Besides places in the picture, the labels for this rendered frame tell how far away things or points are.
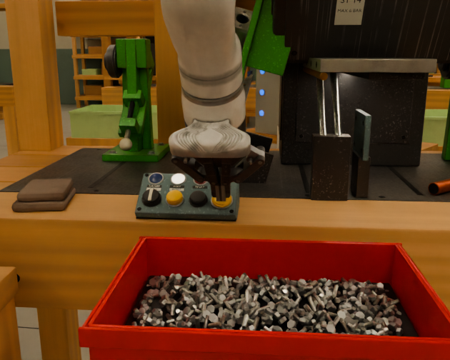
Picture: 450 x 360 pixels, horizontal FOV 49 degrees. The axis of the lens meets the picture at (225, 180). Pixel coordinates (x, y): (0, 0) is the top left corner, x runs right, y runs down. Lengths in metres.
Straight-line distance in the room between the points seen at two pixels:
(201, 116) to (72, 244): 0.32
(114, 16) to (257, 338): 1.14
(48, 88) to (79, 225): 0.71
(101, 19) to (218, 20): 0.98
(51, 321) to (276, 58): 1.06
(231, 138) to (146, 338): 0.23
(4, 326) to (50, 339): 0.90
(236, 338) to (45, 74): 1.10
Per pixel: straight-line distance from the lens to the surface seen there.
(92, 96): 11.15
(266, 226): 0.71
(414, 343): 0.43
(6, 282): 0.73
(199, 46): 0.50
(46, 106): 1.41
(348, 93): 1.08
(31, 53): 1.41
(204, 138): 0.54
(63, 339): 1.63
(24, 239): 0.81
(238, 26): 0.97
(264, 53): 0.91
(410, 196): 0.90
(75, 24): 1.46
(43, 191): 0.82
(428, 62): 0.76
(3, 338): 0.75
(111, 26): 1.43
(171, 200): 0.72
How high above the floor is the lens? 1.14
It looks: 14 degrees down
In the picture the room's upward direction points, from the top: straight up
